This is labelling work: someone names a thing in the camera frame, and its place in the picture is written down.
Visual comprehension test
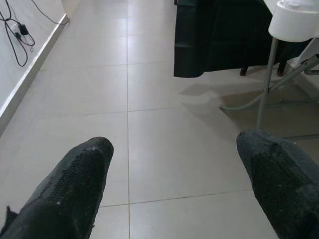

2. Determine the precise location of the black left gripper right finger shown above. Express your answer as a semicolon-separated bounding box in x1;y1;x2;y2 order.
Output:
236;129;319;239

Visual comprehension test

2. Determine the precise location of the black plug adapter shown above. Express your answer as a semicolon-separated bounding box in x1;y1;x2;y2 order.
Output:
14;23;29;38

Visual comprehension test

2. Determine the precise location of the black hanging power cord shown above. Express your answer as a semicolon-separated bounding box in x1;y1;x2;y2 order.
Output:
0;0;36;67
31;0;71;26

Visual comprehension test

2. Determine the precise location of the white plastic children table top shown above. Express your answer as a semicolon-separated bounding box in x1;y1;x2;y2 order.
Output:
268;0;319;42

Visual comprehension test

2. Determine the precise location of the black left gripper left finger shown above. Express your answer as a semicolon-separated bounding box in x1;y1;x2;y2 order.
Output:
0;136;115;239

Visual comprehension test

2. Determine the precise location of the black tablecloth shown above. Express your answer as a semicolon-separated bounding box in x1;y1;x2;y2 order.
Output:
173;0;319;78

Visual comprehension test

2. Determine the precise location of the grey curved table foot bar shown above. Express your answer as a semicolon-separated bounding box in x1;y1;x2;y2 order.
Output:
218;86;264;111

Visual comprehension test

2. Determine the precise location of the grey metal table leg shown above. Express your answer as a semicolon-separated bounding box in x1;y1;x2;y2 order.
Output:
256;37;279;130

